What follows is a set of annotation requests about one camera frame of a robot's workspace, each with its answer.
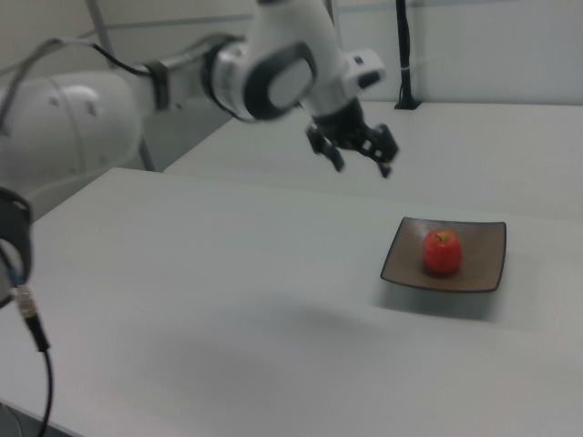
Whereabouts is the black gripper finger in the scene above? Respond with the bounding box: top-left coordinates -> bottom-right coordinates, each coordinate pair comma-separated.
304,124 -> 346,174
362,122 -> 401,179

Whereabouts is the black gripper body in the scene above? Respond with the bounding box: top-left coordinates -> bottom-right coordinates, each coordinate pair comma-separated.
308,97 -> 373,154

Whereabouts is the red apple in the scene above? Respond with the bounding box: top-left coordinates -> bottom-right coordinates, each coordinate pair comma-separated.
422,228 -> 464,276

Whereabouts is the square brown ceramic plate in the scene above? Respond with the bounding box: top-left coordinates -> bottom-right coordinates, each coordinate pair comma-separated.
379,216 -> 508,294

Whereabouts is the black pole with base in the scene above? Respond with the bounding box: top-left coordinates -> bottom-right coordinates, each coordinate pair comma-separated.
393,0 -> 423,111

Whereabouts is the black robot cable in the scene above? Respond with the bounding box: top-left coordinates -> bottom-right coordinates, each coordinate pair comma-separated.
0,37 -> 154,437

